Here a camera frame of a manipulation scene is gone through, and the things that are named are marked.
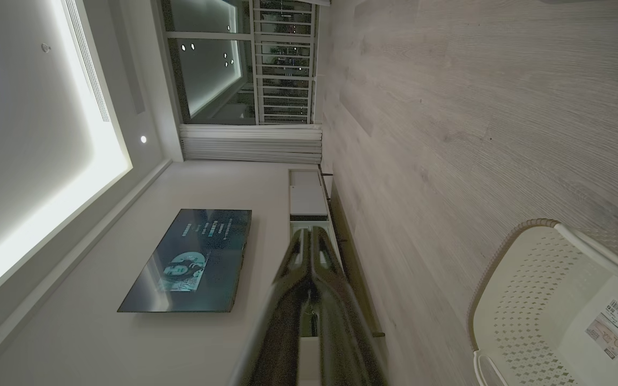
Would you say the white pleated curtain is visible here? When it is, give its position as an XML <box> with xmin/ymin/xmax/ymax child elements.
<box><xmin>179</xmin><ymin>124</ymin><xmax>323</xmax><ymax>165</ymax></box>

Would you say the long ceiling air vent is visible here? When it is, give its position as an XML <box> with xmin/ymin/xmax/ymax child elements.
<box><xmin>61</xmin><ymin>0</ymin><xmax>112</xmax><ymax>123</ymax></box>

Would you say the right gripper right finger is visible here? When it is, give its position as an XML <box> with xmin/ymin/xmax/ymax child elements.
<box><xmin>309</xmin><ymin>226</ymin><xmax>391</xmax><ymax>386</ymax></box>

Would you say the large glass window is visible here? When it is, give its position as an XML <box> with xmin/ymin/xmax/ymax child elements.
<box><xmin>160</xmin><ymin>0</ymin><xmax>256</xmax><ymax>125</ymax></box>

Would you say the white window railing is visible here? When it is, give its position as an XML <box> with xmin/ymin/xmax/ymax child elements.
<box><xmin>252</xmin><ymin>0</ymin><xmax>321</xmax><ymax>125</ymax></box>

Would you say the white barcode label sticker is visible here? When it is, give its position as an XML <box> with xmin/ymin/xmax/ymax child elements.
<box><xmin>585</xmin><ymin>299</ymin><xmax>618</xmax><ymax>360</ymax></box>

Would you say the white television cabinet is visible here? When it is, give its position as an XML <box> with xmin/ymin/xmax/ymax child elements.
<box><xmin>288</xmin><ymin>165</ymin><xmax>386</xmax><ymax>386</ymax></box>

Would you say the perforated plastic laundry basket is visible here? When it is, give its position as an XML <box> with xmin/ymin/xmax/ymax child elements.
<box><xmin>467</xmin><ymin>218</ymin><xmax>618</xmax><ymax>386</ymax></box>

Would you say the wall mounted flat television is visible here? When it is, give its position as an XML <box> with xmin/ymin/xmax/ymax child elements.
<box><xmin>117</xmin><ymin>209</ymin><xmax>253</xmax><ymax>314</ymax></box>

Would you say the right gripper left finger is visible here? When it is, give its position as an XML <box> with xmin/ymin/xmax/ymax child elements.
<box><xmin>230</xmin><ymin>228</ymin><xmax>313</xmax><ymax>386</ymax></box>

